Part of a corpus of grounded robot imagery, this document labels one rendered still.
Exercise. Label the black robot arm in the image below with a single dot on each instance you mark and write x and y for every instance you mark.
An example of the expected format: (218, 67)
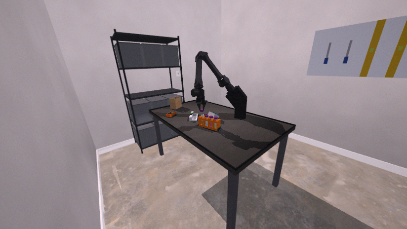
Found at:
(198, 85)

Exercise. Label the small brown cardboard box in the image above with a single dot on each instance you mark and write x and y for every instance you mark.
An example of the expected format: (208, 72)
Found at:
(175, 103)

